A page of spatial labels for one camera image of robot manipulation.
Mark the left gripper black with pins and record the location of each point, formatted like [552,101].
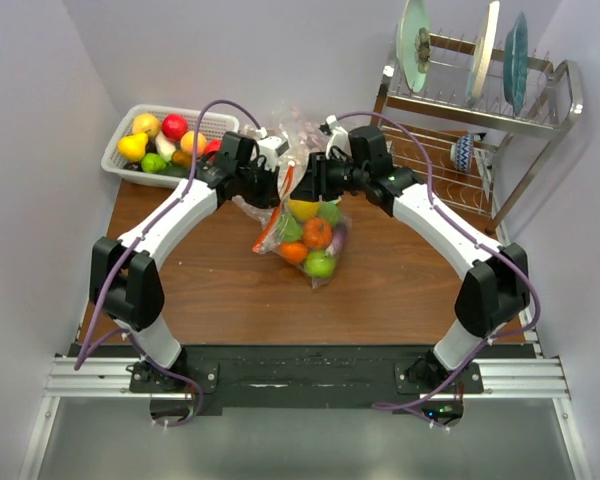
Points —
[270,197]

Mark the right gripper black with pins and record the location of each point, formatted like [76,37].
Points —
[316,182]

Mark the purple eggplant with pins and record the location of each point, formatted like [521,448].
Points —
[339,237]

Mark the yellow lemon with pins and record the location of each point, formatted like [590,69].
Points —
[303,210]

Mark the green toy pepper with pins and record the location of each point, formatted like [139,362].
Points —
[288,229]

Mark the orange toy pumpkin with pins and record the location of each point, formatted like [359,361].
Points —
[317,233]

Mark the clear bag orange zipper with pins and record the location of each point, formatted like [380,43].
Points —
[268,240]

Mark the small orange tangerine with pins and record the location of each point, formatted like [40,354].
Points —
[293,252]

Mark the green apple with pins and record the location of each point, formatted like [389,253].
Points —
[319,265]

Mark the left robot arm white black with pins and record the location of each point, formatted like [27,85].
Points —
[125,273]

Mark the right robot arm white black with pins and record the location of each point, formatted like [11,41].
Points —
[494,277]

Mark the clear bag blue zipper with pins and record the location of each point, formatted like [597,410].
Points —
[262,215]

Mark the clear bag pink dots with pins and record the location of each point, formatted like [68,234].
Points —
[303,136]

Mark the red strawberry toy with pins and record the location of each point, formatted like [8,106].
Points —
[213,146]

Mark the white plastic fruit basket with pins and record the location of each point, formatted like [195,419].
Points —
[153,144]

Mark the brown kiwi potato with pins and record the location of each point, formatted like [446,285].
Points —
[182,159]

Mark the peach toy fruit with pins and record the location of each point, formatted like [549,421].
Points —
[193,143]

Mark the white garlic toy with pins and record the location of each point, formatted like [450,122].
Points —
[164,147]

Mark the red apple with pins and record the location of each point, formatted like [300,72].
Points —
[174,127]

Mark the blue zigzag bowl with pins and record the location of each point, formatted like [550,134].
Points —
[462,153]

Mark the dark purple fruit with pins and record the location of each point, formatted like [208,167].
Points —
[134,167]

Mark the pale yellow apple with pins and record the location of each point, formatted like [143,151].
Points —
[146,123]

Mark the yellow pear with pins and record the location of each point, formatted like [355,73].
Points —
[133,147]

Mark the steel dish rack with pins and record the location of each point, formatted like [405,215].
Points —
[438,117]

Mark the light green floral plate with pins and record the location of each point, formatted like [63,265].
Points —
[413,44]

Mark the cream blue rimmed plate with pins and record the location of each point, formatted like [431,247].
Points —
[482,54]

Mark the teal plate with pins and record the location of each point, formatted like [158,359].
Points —
[515,64]

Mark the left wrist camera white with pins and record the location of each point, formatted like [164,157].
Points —
[269,148]

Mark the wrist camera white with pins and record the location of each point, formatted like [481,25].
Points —
[337,136]
[269,148]

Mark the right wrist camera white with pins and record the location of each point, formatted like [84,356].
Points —
[337,136]

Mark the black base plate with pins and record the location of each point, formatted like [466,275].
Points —
[274,376]

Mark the aluminium rail frame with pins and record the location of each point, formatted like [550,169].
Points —
[509,417]

